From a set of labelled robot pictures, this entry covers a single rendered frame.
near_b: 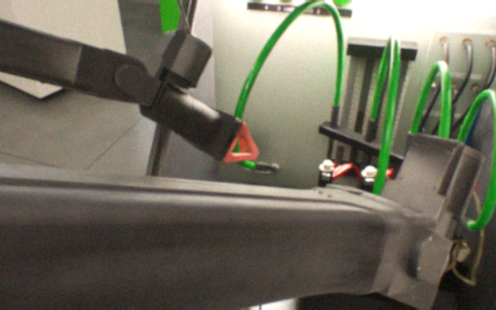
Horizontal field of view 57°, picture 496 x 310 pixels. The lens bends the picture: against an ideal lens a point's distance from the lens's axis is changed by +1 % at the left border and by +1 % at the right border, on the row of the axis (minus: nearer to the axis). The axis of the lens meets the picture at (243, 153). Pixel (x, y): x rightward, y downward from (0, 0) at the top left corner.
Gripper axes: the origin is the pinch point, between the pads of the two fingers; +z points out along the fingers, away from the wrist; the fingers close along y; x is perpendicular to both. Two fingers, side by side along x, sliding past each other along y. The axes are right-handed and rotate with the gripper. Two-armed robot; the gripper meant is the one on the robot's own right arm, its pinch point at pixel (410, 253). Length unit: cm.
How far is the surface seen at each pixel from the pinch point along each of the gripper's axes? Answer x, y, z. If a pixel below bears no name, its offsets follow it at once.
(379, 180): 6.8, 8.6, 8.9
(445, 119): 0.6, 20.2, 9.4
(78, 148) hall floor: 204, -5, 169
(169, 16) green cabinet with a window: 226, 121, 237
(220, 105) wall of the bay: 54, 21, 44
